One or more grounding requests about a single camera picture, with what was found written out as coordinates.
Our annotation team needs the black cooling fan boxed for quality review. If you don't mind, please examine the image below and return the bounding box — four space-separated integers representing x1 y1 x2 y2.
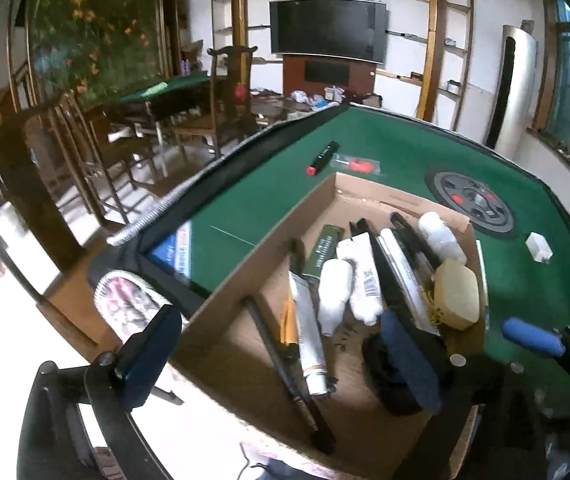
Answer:
362 329 432 417

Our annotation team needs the blue printed card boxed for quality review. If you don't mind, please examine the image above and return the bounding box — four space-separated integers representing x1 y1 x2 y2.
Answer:
147 222 194 281

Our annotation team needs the brown wooden chair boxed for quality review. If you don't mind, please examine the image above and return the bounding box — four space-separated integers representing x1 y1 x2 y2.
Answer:
24 94 159 227

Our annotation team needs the white charger adapter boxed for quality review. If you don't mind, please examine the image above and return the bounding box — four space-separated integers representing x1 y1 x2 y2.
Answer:
525 231 554 264

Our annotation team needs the large flower painting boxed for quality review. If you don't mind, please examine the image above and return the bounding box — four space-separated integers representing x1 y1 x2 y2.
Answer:
24 0 167 107

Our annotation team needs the dark wooden chair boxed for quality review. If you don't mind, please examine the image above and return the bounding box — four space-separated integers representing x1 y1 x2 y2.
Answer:
169 45 259 159

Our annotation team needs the translucent tube with barcode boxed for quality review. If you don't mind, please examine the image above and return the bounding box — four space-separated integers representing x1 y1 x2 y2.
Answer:
337 237 384 326

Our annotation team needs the white squeeze bottle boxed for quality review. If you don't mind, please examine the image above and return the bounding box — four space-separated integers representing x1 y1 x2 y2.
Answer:
317 258 355 337

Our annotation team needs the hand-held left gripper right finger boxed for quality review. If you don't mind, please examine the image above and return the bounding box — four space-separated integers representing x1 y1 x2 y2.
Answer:
381 308 553 480

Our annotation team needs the black marker red end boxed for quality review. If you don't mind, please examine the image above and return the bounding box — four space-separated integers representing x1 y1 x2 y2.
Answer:
306 140 341 176

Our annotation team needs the black television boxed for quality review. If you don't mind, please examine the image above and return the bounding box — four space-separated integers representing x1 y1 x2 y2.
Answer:
268 0 389 65

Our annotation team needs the round patterned cloth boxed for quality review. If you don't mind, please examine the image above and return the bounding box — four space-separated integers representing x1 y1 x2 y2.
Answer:
94 269 176 347

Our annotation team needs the green mahjong table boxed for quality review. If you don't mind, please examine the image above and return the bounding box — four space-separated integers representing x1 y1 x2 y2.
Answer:
117 75 226 112

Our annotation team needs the thin black rod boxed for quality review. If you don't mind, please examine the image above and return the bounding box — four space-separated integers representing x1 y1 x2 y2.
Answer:
242 296 337 454

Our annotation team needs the white plastic bottle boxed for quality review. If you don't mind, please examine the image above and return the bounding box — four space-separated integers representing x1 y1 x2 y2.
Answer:
417 211 468 266

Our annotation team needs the wooden television cabinet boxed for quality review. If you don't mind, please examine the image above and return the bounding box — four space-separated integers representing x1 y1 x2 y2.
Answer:
282 0 383 107

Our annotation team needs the pale yellow sponge block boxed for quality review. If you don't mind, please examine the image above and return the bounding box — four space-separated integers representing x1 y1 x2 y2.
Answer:
433 258 481 331

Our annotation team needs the red item in clear packet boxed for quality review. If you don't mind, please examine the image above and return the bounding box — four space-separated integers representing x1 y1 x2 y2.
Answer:
329 155 382 175

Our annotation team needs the silver air conditioner tower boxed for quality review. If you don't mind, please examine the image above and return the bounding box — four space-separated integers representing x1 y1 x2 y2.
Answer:
484 23 538 151

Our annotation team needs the round table control panel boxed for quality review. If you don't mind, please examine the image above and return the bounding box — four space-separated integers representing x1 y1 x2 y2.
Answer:
423 170 520 240

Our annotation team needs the olive green marker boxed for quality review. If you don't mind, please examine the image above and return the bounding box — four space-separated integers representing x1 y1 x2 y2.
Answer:
302 224 344 281

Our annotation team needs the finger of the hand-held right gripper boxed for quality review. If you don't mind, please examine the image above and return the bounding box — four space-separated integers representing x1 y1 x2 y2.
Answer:
502 317 568 359

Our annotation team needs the black marker white print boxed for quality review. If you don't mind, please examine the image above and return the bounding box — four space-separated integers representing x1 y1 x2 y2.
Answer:
389 212 441 274

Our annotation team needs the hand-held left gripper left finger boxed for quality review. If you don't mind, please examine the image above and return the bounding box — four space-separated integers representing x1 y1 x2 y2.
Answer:
16 304 183 480

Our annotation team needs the white tube red print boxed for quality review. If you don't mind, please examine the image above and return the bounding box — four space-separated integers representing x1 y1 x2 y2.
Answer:
287 269 329 397

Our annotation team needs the shallow cardboard box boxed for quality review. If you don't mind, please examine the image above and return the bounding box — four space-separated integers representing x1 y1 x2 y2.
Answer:
170 171 490 480

